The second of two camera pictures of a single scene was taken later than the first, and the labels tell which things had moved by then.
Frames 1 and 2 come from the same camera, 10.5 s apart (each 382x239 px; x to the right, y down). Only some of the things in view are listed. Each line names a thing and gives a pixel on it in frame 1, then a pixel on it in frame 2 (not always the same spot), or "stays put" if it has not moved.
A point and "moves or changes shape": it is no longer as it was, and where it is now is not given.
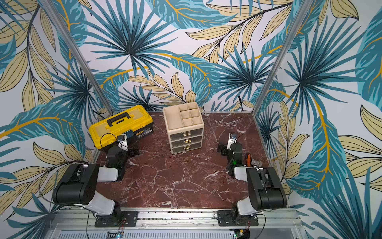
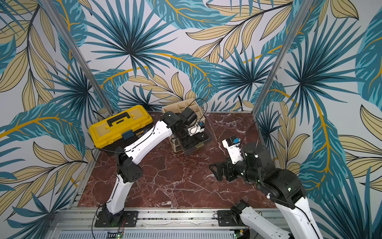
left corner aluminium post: [76, 53] stays put
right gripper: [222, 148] to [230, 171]
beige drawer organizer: [184, 126] moves or changes shape
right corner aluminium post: [302, 9] stays put
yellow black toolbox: [104, 134] stays put
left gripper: [132, 153] to [189, 143]
